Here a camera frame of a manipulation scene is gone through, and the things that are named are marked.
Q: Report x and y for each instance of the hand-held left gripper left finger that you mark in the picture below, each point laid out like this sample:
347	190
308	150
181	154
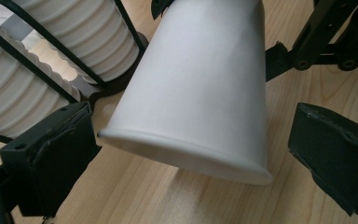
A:
52	161

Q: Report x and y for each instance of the stack of white paper cups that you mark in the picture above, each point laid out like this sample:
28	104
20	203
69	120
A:
96	34
12	99

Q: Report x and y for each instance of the single white paper cup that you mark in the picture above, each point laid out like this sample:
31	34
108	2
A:
199	93

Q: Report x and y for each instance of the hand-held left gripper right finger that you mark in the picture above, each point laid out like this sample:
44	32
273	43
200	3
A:
332	149

